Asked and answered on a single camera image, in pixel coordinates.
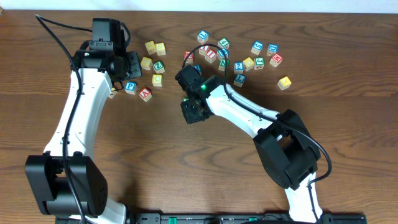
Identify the red i block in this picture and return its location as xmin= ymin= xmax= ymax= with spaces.
xmin=205 ymin=49 xmax=217 ymax=63
xmin=198 ymin=44 xmax=210 ymax=56

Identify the red A block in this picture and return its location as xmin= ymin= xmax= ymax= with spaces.
xmin=139 ymin=87 xmax=152 ymax=102

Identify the red I block upper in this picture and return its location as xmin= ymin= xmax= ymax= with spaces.
xmin=198 ymin=44 xmax=210 ymax=56

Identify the red E block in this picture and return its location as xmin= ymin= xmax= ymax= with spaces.
xmin=184 ymin=51 xmax=195 ymax=64

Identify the blue l block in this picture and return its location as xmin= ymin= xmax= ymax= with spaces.
xmin=197 ymin=30 xmax=209 ymax=44
xmin=233 ymin=74 xmax=246 ymax=87

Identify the yellow block far right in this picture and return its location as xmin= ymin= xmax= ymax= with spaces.
xmin=277 ymin=76 xmax=292 ymax=91

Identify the blue H block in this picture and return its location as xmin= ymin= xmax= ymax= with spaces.
xmin=193 ymin=65 xmax=202 ymax=75

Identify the green 4 block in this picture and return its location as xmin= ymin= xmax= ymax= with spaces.
xmin=218 ymin=37 xmax=230 ymax=49

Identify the blue 2 block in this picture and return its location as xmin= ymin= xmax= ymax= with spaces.
xmin=234 ymin=62 xmax=244 ymax=74

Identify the yellow block far left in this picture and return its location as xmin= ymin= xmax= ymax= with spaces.
xmin=108 ymin=88 xmax=118 ymax=99

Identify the blue d block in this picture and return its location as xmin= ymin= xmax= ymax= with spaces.
xmin=217 ymin=48 xmax=229 ymax=60
xmin=266 ymin=44 xmax=279 ymax=56

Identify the yellow block right centre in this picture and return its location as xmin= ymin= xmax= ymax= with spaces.
xmin=243 ymin=57 xmax=255 ymax=71

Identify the red M block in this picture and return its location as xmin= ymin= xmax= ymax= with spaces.
xmin=269 ymin=53 xmax=284 ymax=67

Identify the yellow C block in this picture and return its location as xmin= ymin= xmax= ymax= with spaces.
xmin=152 ymin=74 xmax=163 ymax=87

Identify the blue G block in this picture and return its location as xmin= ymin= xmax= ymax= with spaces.
xmin=251 ymin=40 xmax=264 ymax=55

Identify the red I block lower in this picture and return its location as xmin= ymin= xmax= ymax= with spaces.
xmin=205 ymin=49 xmax=217 ymax=63

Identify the yellow S block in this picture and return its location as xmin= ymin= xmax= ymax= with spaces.
xmin=155 ymin=42 xmax=166 ymax=56

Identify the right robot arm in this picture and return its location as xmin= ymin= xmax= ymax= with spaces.
xmin=175 ymin=65 xmax=323 ymax=223

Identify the blue L block lower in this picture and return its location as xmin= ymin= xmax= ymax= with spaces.
xmin=233 ymin=74 xmax=246 ymax=87

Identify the blue L block top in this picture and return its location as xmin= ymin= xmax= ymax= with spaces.
xmin=197 ymin=30 xmax=209 ymax=44

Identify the yellow block top left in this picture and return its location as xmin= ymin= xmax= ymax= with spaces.
xmin=145 ymin=41 xmax=157 ymax=55

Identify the yellow block beside L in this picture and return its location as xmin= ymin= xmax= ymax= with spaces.
xmin=141 ymin=57 xmax=153 ymax=70

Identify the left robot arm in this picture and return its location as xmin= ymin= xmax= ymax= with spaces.
xmin=24 ymin=50 xmax=142 ymax=223

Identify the green Z block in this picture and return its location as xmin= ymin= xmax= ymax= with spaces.
xmin=153 ymin=60 xmax=165 ymax=74

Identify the blue D block centre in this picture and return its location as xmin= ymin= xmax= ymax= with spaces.
xmin=217 ymin=48 xmax=229 ymax=60

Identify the green J block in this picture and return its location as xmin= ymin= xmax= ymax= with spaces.
xmin=254 ymin=57 xmax=265 ymax=70

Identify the blue P block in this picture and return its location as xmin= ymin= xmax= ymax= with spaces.
xmin=124 ymin=82 xmax=137 ymax=95

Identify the blue D block right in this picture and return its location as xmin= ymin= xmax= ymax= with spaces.
xmin=266 ymin=44 xmax=279 ymax=56

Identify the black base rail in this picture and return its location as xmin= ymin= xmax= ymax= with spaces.
xmin=55 ymin=212 xmax=368 ymax=224

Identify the green N block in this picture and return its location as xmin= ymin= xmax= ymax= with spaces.
xmin=218 ymin=58 xmax=229 ymax=72

